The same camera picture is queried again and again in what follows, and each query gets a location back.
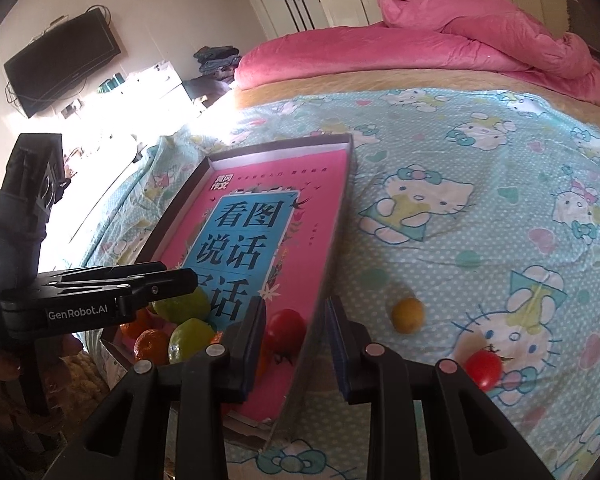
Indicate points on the cat-print light blue bed sheet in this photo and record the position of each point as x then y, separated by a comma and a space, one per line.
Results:
480, 160

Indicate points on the green jujube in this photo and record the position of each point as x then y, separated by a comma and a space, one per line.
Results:
192, 340
185, 307

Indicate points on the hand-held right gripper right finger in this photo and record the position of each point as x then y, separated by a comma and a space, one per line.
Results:
340, 350

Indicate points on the orange mandarin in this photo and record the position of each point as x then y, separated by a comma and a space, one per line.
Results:
152, 346
135, 327

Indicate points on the red cherry tomato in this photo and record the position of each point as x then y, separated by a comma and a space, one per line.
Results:
285, 332
484, 370

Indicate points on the black wall television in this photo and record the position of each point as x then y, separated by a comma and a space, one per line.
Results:
60, 65

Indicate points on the pink and blue book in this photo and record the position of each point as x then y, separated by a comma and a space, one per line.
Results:
310, 200

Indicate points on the shallow grey cardboard box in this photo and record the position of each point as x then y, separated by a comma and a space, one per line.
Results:
337, 245

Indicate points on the pile of dark clothes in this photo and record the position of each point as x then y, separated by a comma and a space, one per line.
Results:
215, 60

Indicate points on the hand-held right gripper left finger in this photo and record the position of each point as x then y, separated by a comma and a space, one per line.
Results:
252, 345

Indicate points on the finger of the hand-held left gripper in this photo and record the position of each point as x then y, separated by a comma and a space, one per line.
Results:
175, 282
130, 269

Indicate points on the white cabinet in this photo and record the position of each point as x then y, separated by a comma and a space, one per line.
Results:
155, 80

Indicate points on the small yellow-brown kumquat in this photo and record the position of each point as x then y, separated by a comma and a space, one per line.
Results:
407, 314

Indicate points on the grey upholstered headboard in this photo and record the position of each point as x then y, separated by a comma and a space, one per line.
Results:
577, 20

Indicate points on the pink duvet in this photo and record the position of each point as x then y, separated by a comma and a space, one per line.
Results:
380, 50

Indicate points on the wall socket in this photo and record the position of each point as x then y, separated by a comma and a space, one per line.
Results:
72, 109

